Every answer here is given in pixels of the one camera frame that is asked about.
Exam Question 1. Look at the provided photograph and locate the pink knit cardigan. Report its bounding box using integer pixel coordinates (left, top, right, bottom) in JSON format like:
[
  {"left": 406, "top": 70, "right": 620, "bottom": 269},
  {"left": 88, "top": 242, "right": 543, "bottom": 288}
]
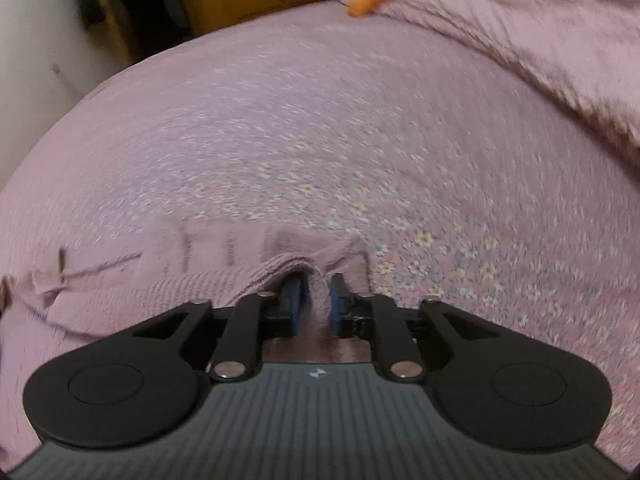
[{"left": 0, "top": 220, "right": 373, "bottom": 366}]

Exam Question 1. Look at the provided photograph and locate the pink checked blanket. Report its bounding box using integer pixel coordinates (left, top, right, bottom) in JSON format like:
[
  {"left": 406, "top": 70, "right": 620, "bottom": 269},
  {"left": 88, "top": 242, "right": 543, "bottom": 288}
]
[{"left": 340, "top": 0, "right": 640, "bottom": 158}]

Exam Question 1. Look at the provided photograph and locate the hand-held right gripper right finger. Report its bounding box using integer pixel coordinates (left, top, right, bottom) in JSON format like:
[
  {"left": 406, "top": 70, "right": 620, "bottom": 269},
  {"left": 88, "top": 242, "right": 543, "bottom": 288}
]
[{"left": 327, "top": 272, "right": 502, "bottom": 384}]

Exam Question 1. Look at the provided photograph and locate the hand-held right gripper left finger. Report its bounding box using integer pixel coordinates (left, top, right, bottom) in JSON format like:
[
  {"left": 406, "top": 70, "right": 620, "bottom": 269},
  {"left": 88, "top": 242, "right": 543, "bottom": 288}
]
[{"left": 132, "top": 272, "right": 306, "bottom": 384}]

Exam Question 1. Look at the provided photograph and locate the pink floral bed sheet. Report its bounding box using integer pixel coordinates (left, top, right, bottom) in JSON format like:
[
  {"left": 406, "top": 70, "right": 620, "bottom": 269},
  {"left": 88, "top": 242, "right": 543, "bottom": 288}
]
[{"left": 0, "top": 0, "right": 640, "bottom": 480}]

